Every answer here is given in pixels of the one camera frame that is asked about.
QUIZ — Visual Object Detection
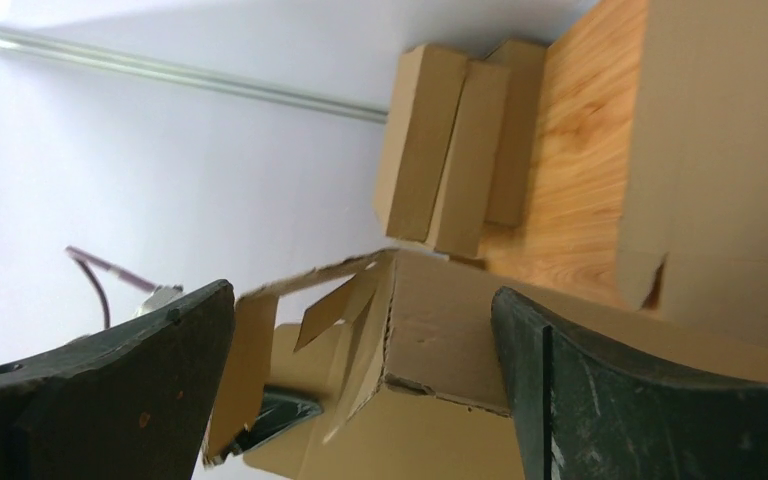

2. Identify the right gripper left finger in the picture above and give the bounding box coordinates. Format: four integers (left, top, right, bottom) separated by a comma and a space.
0, 280, 235, 479

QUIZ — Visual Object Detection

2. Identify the flat cardboard sheet underneath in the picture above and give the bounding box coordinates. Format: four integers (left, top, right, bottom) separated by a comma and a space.
616, 1, 768, 348

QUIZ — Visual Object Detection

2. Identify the left aluminium corner post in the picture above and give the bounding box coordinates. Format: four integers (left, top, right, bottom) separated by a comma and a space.
0, 27, 388, 124

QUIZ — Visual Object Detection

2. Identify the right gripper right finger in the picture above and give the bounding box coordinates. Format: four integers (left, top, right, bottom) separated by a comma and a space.
491, 287, 768, 479

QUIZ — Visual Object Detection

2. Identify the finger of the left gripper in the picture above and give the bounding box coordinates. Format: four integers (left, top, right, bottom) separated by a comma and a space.
224, 390, 323, 458

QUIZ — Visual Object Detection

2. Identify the cardboard box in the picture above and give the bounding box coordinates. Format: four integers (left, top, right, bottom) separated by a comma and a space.
485, 38, 546, 227
373, 44, 469, 242
426, 61, 509, 258
202, 249, 768, 479

